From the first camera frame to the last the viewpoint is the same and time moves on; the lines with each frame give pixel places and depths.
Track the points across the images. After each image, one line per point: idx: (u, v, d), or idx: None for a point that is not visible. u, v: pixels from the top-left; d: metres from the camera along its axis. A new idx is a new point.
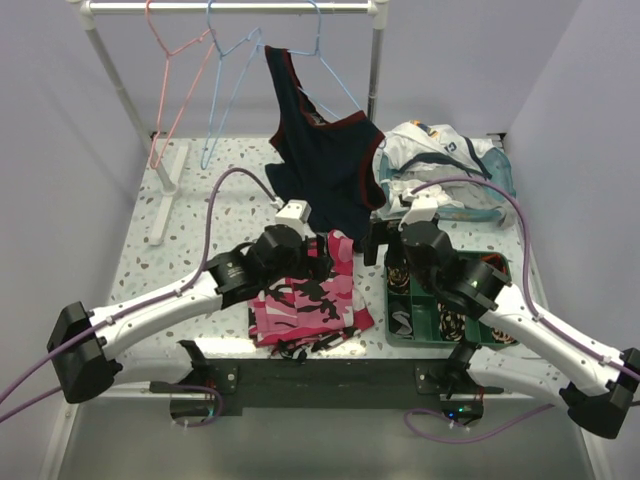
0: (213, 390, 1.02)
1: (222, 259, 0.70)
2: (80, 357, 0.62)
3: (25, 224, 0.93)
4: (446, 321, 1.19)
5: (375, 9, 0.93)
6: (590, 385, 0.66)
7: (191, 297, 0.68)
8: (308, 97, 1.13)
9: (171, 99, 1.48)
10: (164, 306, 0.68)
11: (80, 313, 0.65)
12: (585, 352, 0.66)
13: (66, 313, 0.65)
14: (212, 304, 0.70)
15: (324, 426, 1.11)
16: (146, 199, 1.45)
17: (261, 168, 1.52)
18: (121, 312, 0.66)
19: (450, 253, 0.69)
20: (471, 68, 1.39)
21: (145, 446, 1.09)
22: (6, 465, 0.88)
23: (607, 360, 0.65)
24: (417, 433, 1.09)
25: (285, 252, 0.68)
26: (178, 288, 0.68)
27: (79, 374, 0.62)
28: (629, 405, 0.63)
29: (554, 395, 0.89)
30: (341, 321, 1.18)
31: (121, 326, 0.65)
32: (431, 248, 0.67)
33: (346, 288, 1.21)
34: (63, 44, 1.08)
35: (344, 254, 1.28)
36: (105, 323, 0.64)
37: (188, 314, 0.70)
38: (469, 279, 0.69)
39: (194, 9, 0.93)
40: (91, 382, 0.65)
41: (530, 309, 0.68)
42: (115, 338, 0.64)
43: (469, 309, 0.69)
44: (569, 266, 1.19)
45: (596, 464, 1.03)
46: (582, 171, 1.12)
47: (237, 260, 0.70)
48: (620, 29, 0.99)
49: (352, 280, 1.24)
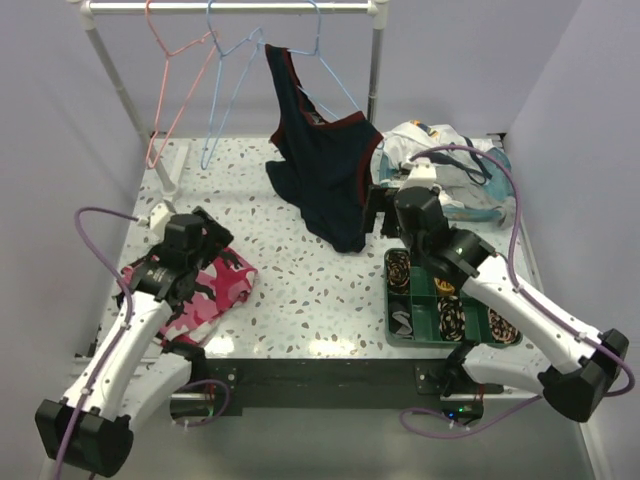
0: (217, 381, 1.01)
1: (140, 273, 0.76)
2: (85, 434, 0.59)
3: (24, 224, 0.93)
4: (446, 321, 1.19)
5: (375, 9, 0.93)
6: (563, 361, 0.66)
7: (140, 320, 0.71)
8: (308, 97, 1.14)
9: (171, 99, 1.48)
10: (125, 346, 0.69)
11: (55, 406, 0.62)
12: (561, 327, 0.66)
13: (42, 415, 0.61)
14: (162, 312, 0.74)
15: (324, 425, 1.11)
16: (146, 199, 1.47)
17: (261, 168, 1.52)
18: (92, 377, 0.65)
19: (438, 217, 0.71)
20: (471, 68, 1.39)
21: (145, 447, 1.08)
22: (7, 465, 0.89)
23: (581, 335, 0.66)
24: (410, 429, 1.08)
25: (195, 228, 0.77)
26: (124, 324, 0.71)
27: (98, 450, 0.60)
28: (600, 382, 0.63)
29: (533, 379, 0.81)
30: (167, 328, 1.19)
31: (103, 386, 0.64)
32: (419, 210, 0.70)
33: (203, 315, 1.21)
34: (63, 43, 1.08)
35: (235, 293, 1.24)
36: (86, 396, 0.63)
37: (152, 335, 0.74)
38: (455, 246, 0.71)
39: (194, 9, 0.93)
40: (112, 443, 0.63)
41: (512, 281, 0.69)
42: (104, 400, 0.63)
43: (451, 278, 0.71)
44: (568, 266, 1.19)
45: (596, 464, 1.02)
46: (582, 171, 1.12)
47: (153, 265, 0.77)
48: (620, 29, 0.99)
49: (217, 315, 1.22)
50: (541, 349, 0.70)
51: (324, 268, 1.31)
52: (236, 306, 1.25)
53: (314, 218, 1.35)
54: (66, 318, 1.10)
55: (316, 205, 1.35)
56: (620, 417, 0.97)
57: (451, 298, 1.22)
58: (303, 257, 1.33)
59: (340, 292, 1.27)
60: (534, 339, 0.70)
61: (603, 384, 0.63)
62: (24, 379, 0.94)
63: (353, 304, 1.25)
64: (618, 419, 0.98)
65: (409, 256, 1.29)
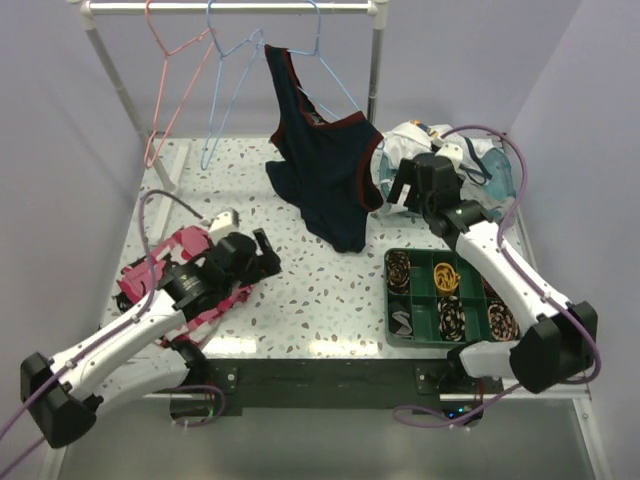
0: (215, 388, 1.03)
1: (175, 273, 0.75)
2: (47, 407, 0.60)
3: (24, 224, 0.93)
4: (446, 321, 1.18)
5: (375, 9, 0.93)
6: (524, 317, 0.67)
7: (150, 320, 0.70)
8: (308, 97, 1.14)
9: (170, 99, 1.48)
10: (124, 337, 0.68)
11: (40, 362, 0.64)
12: (529, 284, 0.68)
13: (27, 364, 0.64)
14: (175, 321, 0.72)
15: (324, 425, 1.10)
16: (146, 199, 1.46)
17: (261, 168, 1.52)
18: (82, 352, 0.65)
19: (448, 183, 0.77)
20: (471, 68, 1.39)
21: (144, 447, 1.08)
22: (7, 465, 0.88)
23: (546, 296, 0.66)
24: (400, 420, 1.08)
25: (242, 256, 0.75)
26: (134, 317, 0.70)
27: (51, 424, 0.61)
28: (551, 338, 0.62)
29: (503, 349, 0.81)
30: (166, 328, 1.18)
31: (86, 367, 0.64)
32: (433, 171, 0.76)
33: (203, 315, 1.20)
34: (63, 44, 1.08)
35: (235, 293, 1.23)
36: (66, 368, 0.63)
37: (157, 335, 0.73)
38: (457, 208, 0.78)
39: (194, 9, 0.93)
40: (71, 425, 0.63)
41: (497, 241, 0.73)
42: (79, 380, 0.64)
43: (447, 235, 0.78)
44: (568, 266, 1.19)
45: (596, 464, 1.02)
46: (582, 170, 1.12)
47: (191, 271, 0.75)
48: (620, 29, 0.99)
49: (217, 315, 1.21)
50: (511, 309, 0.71)
51: (324, 268, 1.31)
52: (236, 306, 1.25)
53: (313, 218, 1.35)
54: (66, 318, 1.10)
55: (315, 206, 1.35)
56: (620, 417, 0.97)
57: (451, 298, 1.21)
58: (304, 257, 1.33)
59: (340, 292, 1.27)
60: (506, 298, 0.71)
61: (556, 343, 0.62)
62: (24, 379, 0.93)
63: (353, 304, 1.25)
64: (617, 418, 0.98)
65: (409, 256, 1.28)
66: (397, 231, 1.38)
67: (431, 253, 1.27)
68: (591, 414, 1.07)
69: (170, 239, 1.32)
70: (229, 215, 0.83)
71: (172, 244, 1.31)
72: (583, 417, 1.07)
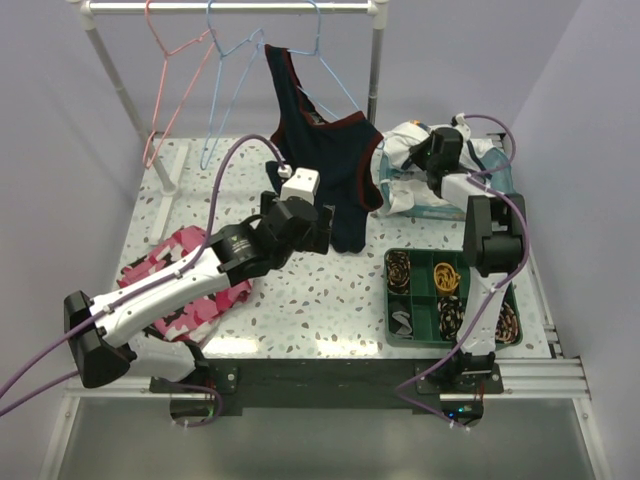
0: (213, 392, 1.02)
1: (227, 233, 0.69)
2: (81, 347, 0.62)
3: (24, 224, 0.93)
4: (446, 321, 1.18)
5: (375, 9, 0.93)
6: None
7: (193, 278, 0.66)
8: (308, 97, 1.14)
9: (171, 99, 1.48)
10: (162, 292, 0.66)
11: (82, 302, 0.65)
12: (476, 187, 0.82)
13: (69, 302, 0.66)
14: (218, 283, 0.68)
15: (324, 426, 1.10)
16: (146, 199, 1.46)
17: (261, 168, 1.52)
18: (120, 299, 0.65)
19: (451, 152, 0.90)
20: (471, 68, 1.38)
21: (144, 448, 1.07)
22: (6, 465, 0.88)
23: (489, 189, 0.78)
24: (409, 403, 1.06)
25: (300, 224, 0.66)
26: (177, 273, 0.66)
27: (83, 366, 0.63)
28: (480, 206, 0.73)
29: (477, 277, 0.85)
30: (166, 328, 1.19)
31: (123, 313, 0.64)
32: (441, 137, 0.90)
33: (203, 314, 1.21)
34: (63, 43, 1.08)
35: (235, 293, 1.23)
36: (103, 312, 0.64)
37: (201, 294, 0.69)
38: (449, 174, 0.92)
39: (194, 9, 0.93)
40: (101, 371, 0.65)
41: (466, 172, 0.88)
42: (115, 326, 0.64)
43: (437, 190, 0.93)
44: (568, 266, 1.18)
45: (597, 465, 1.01)
46: (581, 170, 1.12)
47: (243, 233, 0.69)
48: (620, 27, 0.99)
49: (218, 315, 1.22)
50: None
51: (324, 268, 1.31)
52: (236, 306, 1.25)
53: None
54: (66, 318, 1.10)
55: None
56: (621, 417, 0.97)
57: (451, 298, 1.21)
58: (304, 257, 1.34)
59: (340, 292, 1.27)
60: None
61: (485, 213, 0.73)
62: (25, 377, 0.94)
63: (353, 304, 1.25)
64: (617, 419, 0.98)
65: (409, 256, 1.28)
66: (397, 231, 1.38)
67: (431, 252, 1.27)
68: (590, 414, 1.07)
69: (170, 238, 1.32)
70: (314, 176, 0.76)
71: (172, 244, 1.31)
72: (583, 417, 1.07)
